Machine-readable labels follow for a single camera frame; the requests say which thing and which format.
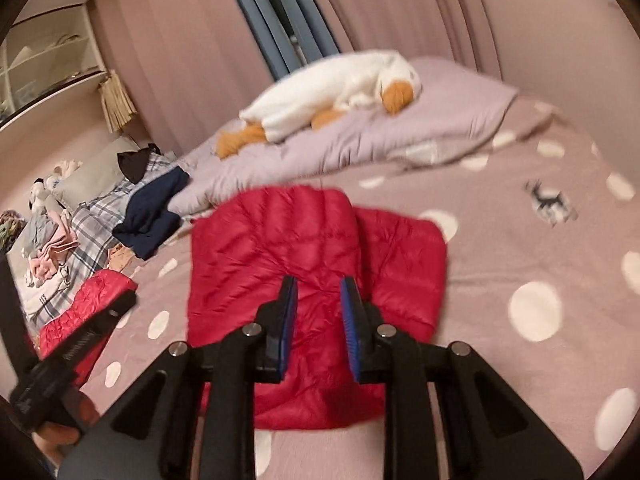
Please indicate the person's left hand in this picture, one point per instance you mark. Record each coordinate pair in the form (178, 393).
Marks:
(55, 435)

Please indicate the folded red down jacket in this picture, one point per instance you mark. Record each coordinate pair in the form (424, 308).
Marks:
(75, 305)

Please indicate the black and white plush toy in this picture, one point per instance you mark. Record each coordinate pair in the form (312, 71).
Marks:
(42, 192)

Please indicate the green knitted item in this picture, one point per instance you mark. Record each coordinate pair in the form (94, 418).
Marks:
(10, 232)

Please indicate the white printed garment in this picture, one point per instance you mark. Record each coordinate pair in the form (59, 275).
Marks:
(45, 295)

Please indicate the grey pillow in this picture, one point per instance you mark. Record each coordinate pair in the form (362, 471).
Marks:
(95, 177)

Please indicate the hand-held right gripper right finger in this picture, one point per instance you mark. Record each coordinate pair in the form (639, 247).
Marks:
(350, 330)

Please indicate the pink curtain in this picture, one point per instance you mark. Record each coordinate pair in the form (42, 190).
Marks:
(400, 5)
(175, 50)

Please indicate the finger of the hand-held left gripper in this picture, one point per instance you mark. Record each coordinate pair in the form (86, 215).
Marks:
(15, 320)
(117, 310)

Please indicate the cream plush toy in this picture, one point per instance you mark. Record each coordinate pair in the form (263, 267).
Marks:
(67, 167)

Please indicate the white wall shelf cabinet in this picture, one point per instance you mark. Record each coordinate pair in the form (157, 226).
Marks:
(50, 60)

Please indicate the peach garment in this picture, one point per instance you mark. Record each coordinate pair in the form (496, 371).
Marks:
(120, 257)

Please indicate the white goose plush toy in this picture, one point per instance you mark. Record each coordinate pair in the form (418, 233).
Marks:
(325, 90)

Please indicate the pink folded garment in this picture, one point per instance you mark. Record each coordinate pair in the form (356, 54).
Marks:
(50, 255)

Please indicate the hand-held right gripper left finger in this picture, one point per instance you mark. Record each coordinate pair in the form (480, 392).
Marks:
(290, 330)

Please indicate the grey folded garment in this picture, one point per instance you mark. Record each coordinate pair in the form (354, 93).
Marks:
(40, 227)

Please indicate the red down jacket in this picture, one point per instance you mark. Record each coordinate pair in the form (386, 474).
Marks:
(310, 240)
(75, 305)

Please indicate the blue curtain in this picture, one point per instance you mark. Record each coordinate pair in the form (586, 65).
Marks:
(280, 15)

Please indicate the plaid blanket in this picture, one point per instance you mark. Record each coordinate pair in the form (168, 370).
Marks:
(95, 230)

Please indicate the beige pleated hanging cloth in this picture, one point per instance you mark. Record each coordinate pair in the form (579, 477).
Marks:
(117, 102)

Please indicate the lilac quilt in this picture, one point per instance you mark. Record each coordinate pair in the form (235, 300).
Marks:
(350, 145)

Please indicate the navy blue garment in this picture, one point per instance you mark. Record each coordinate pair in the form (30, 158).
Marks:
(150, 215)

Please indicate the black garment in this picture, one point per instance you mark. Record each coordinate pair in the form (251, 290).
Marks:
(132, 162)

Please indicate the polka dot bed sheet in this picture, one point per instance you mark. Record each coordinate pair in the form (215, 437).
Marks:
(500, 240)

